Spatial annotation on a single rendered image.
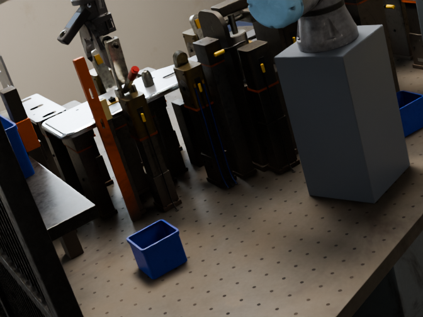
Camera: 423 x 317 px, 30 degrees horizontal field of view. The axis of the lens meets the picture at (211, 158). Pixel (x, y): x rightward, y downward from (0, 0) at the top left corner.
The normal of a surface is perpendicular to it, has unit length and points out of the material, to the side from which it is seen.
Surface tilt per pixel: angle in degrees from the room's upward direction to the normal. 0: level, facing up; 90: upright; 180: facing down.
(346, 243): 0
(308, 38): 73
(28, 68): 90
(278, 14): 96
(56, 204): 0
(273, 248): 0
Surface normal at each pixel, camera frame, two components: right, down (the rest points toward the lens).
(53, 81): 0.75, 0.07
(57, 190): -0.27, -0.87
